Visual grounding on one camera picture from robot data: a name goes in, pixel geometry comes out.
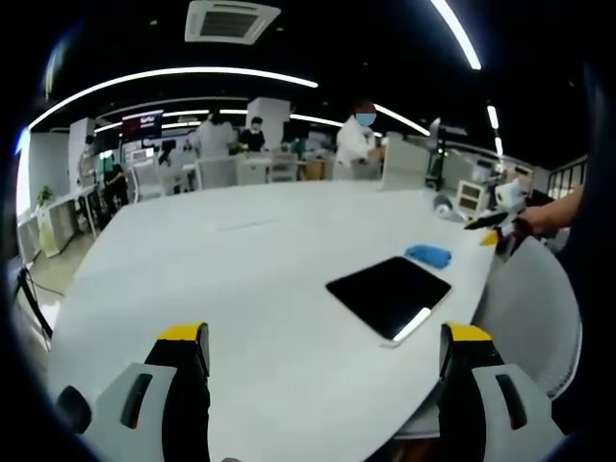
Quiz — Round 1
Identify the straight ceiling light strip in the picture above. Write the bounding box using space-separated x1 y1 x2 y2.
429 0 483 71

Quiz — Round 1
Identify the small wooden drawer box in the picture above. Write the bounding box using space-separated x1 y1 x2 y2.
455 179 485 214

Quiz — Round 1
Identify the black tablet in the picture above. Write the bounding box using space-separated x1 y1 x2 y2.
325 255 453 348

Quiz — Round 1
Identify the dark wall screen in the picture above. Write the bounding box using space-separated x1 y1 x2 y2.
120 112 164 141

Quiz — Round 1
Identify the black tripod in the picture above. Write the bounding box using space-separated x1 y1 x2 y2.
15 266 55 353

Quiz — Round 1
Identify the long curved ceiling light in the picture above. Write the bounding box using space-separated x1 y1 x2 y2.
27 66 320 132

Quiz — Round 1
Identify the white rolling cabinet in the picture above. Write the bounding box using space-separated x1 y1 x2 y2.
126 147 164 202

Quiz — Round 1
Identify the blue cleaning cloth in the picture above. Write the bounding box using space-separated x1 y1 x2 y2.
404 244 452 270

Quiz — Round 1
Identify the white desk partition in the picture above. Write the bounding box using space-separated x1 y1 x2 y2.
381 131 430 192

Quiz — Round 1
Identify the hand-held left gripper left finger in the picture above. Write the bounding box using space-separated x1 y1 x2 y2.
93 321 212 462

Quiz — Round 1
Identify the person's dark shirt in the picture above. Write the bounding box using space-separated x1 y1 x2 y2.
560 182 616 434

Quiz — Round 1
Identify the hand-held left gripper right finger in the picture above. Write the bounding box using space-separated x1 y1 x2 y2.
438 321 567 440

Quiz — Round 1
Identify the person's right hand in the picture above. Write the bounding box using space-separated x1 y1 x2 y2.
498 215 536 257

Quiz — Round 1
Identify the black stand with grey panel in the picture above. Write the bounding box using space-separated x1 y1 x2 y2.
424 116 448 188

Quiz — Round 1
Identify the white mesh office chair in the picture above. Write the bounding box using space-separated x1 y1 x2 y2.
473 234 584 401

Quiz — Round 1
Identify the ceiling air conditioner unit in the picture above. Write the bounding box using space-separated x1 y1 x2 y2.
184 0 282 46

